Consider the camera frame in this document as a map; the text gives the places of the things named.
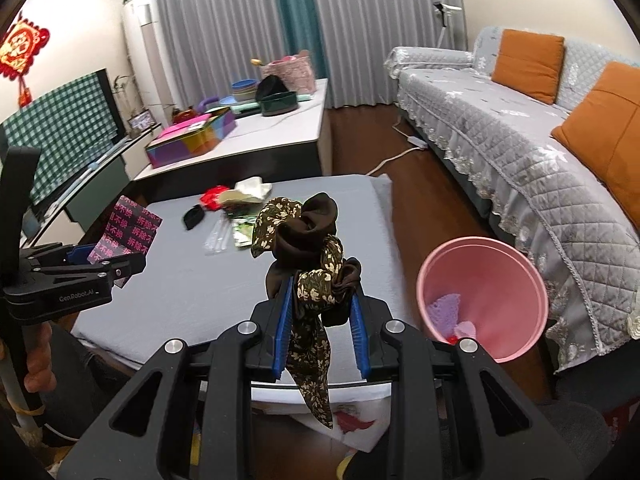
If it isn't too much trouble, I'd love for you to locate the white floor lamp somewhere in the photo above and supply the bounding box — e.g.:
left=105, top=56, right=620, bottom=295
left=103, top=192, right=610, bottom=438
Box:
left=434, top=1, right=463, bottom=51

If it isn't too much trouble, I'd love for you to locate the bamboo plant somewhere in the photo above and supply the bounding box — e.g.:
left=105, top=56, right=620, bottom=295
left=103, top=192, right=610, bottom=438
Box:
left=112, top=75, right=138, bottom=126

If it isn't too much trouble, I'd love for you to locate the black television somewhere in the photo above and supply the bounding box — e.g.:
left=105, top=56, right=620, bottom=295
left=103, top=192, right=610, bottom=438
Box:
left=0, top=67, right=128, bottom=206

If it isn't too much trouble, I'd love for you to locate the black hair band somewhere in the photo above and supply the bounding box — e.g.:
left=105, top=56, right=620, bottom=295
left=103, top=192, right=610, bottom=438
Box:
left=182, top=206, right=207, bottom=232

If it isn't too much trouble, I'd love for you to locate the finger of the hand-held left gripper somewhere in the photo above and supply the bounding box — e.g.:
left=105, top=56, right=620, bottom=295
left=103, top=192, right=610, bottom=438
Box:
left=64, top=243, right=112, bottom=267
left=100, top=253, right=147, bottom=290

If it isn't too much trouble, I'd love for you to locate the brown floral scarf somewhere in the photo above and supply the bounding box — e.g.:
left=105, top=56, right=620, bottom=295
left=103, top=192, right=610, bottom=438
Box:
left=250, top=192, right=363, bottom=431

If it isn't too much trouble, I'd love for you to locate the green packet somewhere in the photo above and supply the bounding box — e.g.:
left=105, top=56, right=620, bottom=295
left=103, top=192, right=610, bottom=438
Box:
left=231, top=212, right=262, bottom=247

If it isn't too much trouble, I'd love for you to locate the clear plastic wrapper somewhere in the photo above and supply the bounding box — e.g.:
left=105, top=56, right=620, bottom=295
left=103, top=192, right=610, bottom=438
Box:
left=204, top=215, right=235, bottom=255

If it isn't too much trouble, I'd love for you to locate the teal curtain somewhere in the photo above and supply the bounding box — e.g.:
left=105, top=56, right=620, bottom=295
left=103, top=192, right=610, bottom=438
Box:
left=270, top=0, right=321, bottom=81

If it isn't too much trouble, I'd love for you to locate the pink quilted bag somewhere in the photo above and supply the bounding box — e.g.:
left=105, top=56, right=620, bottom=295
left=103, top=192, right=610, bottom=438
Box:
left=261, top=50, right=317, bottom=96

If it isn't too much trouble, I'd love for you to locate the dark green round tin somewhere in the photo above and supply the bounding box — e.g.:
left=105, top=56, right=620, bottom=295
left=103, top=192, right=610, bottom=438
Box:
left=259, top=91, right=300, bottom=117

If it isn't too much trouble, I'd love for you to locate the grey curtain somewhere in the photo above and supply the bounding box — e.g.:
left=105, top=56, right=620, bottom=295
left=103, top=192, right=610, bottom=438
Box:
left=139, top=0, right=281, bottom=106
left=305, top=0, right=468, bottom=106

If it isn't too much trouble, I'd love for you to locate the stack of coloured bowls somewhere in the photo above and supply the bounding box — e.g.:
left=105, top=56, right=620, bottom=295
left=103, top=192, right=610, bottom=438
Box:
left=231, top=79, right=261, bottom=102

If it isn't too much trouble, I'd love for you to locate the white tissue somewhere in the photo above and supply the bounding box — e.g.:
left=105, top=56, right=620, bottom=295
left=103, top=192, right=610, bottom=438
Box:
left=234, top=176, right=273, bottom=201

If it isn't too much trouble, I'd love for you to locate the small red plastic bag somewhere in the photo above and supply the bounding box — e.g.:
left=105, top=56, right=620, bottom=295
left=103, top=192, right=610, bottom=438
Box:
left=201, top=186, right=232, bottom=211

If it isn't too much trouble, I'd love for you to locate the white standing air conditioner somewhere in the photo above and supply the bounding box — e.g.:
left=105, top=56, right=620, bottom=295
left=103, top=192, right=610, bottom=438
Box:
left=122, top=0, right=183, bottom=121

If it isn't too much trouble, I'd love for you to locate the person's left hand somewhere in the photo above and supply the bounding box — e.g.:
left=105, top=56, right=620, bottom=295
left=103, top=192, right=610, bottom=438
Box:
left=24, top=317, right=57, bottom=393

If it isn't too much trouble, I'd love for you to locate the white rod blue tip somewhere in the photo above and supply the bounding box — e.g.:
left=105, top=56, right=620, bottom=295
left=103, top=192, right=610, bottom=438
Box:
left=62, top=137, right=128, bottom=196

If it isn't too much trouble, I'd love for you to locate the small photo frame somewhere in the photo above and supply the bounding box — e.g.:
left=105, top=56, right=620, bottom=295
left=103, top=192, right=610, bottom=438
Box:
left=127, top=111, right=155, bottom=133

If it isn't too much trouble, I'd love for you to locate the colourful rectangular box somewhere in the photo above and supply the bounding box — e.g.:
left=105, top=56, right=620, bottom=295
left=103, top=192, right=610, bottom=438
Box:
left=145, top=110, right=237, bottom=170

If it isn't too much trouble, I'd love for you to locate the white and green TV cabinet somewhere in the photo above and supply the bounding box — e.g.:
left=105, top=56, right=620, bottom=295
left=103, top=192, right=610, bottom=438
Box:
left=20, top=110, right=201, bottom=241

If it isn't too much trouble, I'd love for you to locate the white top coffee table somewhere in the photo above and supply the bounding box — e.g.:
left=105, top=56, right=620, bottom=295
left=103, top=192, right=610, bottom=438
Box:
left=130, top=78, right=335, bottom=201

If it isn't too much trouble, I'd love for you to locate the pink plastic bin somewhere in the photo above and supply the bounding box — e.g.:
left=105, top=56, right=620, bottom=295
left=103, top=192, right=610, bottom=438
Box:
left=416, top=237, right=550, bottom=365

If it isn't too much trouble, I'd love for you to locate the white printed storage box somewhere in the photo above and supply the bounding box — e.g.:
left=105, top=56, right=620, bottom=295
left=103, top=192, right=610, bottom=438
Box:
left=250, top=385, right=396, bottom=453

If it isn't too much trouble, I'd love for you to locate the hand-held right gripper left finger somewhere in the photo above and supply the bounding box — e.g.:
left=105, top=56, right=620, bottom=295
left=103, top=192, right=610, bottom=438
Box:
left=60, top=275, right=297, bottom=480

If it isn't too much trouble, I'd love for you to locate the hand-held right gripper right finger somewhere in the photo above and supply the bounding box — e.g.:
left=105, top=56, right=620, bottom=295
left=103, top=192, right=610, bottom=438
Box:
left=349, top=292, right=583, bottom=480

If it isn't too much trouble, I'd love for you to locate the orange cushion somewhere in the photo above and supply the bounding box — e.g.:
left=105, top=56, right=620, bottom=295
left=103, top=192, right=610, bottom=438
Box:
left=551, top=61, right=640, bottom=211
left=491, top=29, right=566, bottom=106

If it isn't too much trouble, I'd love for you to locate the grey quilted sofa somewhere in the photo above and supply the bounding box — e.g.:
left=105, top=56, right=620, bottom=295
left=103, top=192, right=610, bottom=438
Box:
left=384, top=25, right=640, bottom=373

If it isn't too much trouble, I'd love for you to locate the dark grey chair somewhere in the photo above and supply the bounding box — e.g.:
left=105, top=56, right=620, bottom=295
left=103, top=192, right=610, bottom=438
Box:
left=540, top=385, right=640, bottom=480

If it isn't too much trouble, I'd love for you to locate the red knot wall decoration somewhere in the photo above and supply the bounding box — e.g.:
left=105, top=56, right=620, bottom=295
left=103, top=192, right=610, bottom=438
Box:
left=0, top=19, right=51, bottom=108

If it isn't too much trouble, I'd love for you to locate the maroon patterned packet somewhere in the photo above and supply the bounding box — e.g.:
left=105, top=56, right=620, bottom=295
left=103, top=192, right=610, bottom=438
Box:
left=86, top=195, right=164, bottom=266

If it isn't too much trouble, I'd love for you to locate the purple foam net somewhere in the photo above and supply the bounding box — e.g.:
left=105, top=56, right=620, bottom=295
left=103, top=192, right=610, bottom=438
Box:
left=425, top=292, right=461, bottom=338

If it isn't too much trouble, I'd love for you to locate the beige paper wrapper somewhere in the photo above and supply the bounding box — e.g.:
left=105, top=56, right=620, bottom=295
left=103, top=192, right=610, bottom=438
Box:
left=220, top=189, right=263, bottom=208

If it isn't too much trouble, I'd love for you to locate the white power cable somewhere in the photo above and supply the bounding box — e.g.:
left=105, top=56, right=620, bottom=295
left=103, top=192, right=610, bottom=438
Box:
left=367, top=146, right=420, bottom=177

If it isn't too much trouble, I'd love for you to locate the green checkered cloth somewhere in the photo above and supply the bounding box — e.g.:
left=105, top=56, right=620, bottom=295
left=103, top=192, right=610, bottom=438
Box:
left=0, top=71, right=121, bottom=201

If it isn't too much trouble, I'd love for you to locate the person's leg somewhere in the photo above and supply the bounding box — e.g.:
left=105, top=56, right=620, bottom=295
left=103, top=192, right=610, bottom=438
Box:
left=45, top=325, right=131, bottom=401

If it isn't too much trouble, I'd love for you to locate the pink card sheet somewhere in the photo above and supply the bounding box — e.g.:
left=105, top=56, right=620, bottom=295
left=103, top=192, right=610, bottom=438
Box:
left=160, top=115, right=212, bottom=137

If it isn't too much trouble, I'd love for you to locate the mint green tray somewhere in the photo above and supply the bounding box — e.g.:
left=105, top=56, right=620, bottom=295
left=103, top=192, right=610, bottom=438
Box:
left=232, top=92, right=312, bottom=112

